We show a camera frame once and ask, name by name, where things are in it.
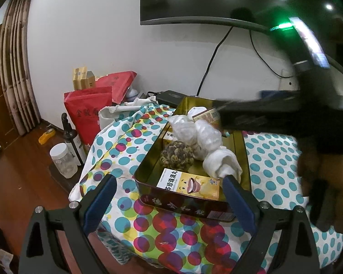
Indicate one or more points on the white cloth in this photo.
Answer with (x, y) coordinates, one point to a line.
(114, 111)

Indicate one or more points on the white plastic bag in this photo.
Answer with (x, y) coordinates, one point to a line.
(208, 139)

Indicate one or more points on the polka dot cloth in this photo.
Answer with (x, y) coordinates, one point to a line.
(165, 234)

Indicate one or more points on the gold tin box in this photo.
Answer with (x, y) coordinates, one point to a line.
(183, 205)

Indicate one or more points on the large red paper bag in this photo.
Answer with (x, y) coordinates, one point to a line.
(85, 114)

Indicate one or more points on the white wall socket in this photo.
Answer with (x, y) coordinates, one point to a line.
(287, 82)

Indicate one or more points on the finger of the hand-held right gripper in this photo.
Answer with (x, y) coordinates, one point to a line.
(277, 94)
(260, 117)

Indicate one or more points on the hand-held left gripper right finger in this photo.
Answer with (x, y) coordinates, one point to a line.
(240, 202)

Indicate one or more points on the yellow medicine box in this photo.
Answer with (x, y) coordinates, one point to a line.
(188, 184)

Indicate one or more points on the black television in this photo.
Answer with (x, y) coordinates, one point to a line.
(203, 2)

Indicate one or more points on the small yellow floor object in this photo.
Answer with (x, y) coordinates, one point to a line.
(47, 136)

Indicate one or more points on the clear plastic jar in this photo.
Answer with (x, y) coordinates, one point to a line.
(64, 162)

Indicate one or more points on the flat red paper bag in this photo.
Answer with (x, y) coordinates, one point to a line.
(117, 85)

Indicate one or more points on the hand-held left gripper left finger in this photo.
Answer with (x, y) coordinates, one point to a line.
(100, 199)

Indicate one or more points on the short yellow carton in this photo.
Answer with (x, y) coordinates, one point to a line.
(90, 81)

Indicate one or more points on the brown patterned ball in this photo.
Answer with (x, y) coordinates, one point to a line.
(177, 155)

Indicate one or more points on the white ceramic jar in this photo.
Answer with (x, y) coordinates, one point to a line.
(132, 94)

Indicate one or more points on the tall yellow carton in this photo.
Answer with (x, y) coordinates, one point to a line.
(78, 78)

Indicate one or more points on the brown striped curtain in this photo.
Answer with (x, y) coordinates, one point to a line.
(17, 62)

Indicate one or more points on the small yellow carton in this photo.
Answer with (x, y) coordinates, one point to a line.
(169, 139)

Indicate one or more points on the black set-top box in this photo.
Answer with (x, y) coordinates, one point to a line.
(171, 97)

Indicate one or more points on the small orange carton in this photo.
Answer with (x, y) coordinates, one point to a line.
(210, 117)

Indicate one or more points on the dark glass bottle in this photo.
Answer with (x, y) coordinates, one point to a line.
(71, 142)

